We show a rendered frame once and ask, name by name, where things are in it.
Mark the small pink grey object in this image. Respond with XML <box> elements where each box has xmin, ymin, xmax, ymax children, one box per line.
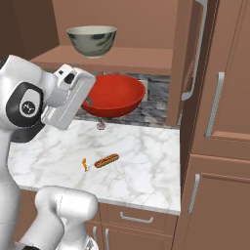
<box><xmin>96</xmin><ymin>118</ymin><xmax>107</xmax><ymax>131</ymax></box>

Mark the brown open cupboard door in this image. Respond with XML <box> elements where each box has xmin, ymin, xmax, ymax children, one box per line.
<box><xmin>165</xmin><ymin>0</ymin><xmax>210</xmax><ymax>128</ymax></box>

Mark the silver tall cupboard handle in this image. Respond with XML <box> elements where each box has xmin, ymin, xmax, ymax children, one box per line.
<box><xmin>204</xmin><ymin>71</ymin><xmax>226</xmax><ymax>139</ymax></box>

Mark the silver drawer handle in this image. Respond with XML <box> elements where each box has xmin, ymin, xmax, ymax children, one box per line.
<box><xmin>119</xmin><ymin>211</ymin><xmax>154</xmax><ymax>225</ymax></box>

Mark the white wall socket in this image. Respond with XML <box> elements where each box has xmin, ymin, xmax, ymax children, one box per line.
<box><xmin>139</xmin><ymin>78</ymin><xmax>149</xmax><ymax>102</ymax></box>

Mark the brown drawer front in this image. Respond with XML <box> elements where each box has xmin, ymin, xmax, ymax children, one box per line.
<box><xmin>106</xmin><ymin>203</ymin><xmax>179</xmax><ymax>236</ymax></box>

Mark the brown large base cupboard door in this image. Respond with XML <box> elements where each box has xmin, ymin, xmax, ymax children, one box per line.
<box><xmin>172</xmin><ymin>153</ymin><xmax>250</xmax><ymax>250</ymax></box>

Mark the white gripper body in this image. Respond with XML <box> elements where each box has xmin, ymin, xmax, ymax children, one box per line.
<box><xmin>41</xmin><ymin>67</ymin><xmax>97</xmax><ymax>132</ymax></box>

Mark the long silver door handle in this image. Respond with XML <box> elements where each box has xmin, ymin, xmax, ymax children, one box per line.
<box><xmin>181</xmin><ymin>0</ymin><xmax>209</xmax><ymax>102</ymax></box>

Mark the hot dog in bun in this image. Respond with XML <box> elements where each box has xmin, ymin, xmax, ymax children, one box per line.
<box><xmin>93</xmin><ymin>152</ymin><xmax>120</xmax><ymax>169</ymax></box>

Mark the red bowl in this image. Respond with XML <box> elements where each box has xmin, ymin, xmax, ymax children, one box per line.
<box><xmin>80</xmin><ymin>73</ymin><xmax>146</xmax><ymax>119</ymax></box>

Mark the brown small base cupboard door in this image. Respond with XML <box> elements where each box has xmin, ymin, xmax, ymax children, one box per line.
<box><xmin>102</xmin><ymin>224</ymin><xmax>174</xmax><ymax>250</ymax></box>
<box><xmin>85</xmin><ymin>221</ymin><xmax>104</xmax><ymax>250</ymax></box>

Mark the silver base cupboard handle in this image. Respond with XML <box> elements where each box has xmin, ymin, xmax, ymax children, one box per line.
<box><xmin>187</xmin><ymin>173</ymin><xmax>201</xmax><ymax>215</ymax></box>

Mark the brown open wall cupboard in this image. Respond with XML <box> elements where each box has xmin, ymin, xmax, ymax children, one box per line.
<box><xmin>28</xmin><ymin>0</ymin><xmax>180</xmax><ymax>76</ymax></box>

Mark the orange shrimp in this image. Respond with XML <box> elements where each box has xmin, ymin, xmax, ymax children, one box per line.
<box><xmin>81</xmin><ymin>157</ymin><xmax>90</xmax><ymax>173</ymax></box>

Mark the brown tall cupboard door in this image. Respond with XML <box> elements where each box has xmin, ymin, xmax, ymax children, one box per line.
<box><xmin>190</xmin><ymin>0</ymin><xmax>250</xmax><ymax>161</ymax></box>

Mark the short silver door handle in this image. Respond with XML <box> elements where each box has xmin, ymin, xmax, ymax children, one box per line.
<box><xmin>92</xmin><ymin>226</ymin><xmax>99</xmax><ymax>244</ymax></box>
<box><xmin>104</xmin><ymin>228</ymin><xmax>110</xmax><ymax>250</ymax></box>

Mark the grey patterned ceramic bowl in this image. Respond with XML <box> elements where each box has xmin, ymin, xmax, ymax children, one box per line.
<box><xmin>65</xmin><ymin>25</ymin><xmax>118</xmax><ymax>60</ymax></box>

